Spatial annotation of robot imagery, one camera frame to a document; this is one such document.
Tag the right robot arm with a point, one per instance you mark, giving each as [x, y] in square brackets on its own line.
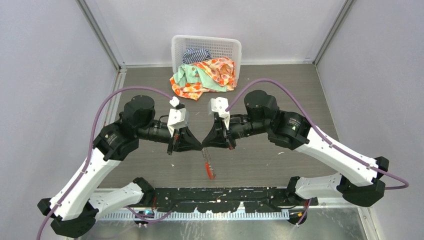
[357, 178]

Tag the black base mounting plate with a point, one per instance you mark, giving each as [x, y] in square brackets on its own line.
[220, 199]

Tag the metal keyring holder red handle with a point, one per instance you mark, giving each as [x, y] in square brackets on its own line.
[207, 158]

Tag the white slotted cable duct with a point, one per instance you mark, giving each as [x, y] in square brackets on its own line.
[126, 215]

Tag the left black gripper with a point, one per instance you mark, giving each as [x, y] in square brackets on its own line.
[186, 134]

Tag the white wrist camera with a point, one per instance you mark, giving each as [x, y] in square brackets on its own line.
[178, 116]
[219, 105]

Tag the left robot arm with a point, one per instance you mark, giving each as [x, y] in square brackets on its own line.
[75, 209]

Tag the white plastic laundry basket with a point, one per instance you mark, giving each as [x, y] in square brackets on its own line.
[217, 46]

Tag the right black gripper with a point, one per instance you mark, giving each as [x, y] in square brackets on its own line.
[216, 138]

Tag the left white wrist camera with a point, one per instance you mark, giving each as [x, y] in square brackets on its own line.
[178, 116]

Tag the orange floral cloth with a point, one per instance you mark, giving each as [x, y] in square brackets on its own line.
[222, 70]

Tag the blue striped cloth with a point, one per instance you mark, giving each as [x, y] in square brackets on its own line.
[195, 55]

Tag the mint green cloth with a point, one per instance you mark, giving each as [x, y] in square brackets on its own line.
[192, 76]

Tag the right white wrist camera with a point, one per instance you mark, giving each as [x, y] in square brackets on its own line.
[219, 105]

